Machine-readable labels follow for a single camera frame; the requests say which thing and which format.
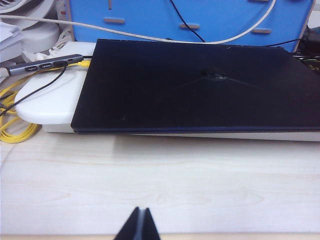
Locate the thin black monitor cable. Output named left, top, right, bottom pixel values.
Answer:
left=168, top=0, right=206, bottom=43

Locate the white paper stack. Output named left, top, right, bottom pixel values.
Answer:
left=0, top=21, right=25, bottom=63

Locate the yellow flat network cable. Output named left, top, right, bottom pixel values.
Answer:
left=0, top=59, right=91, bottom=145

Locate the black closed laptop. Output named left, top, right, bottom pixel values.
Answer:
left=70, top=38, right=320, bottom=136

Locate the grey USB hub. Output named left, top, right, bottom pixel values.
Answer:
left=4, top=53, right=85, bottom=77

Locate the white desk fan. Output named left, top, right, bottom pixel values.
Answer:
left=0, top=0, right=61, bottom=46

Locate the thin black hub cable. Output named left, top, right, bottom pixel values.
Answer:
left=0, top=62, right=69, bottom=116

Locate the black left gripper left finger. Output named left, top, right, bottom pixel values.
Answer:
left=113, top=206, right=142, bottom=240

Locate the white power strip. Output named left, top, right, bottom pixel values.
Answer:
left=53, top=0, right=75, bottom=51

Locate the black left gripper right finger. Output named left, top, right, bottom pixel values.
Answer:
left=136, top=207, right=161, bottom=240

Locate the white cable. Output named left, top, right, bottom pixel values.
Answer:
left=0, top=0, right=277, bottom=45

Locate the white desk riser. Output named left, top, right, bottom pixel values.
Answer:
left=14, top=41, right=320, bottom=143

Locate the blue wooden desk organizer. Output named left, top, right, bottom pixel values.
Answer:
left=69, top=0, right=314, bottom=53

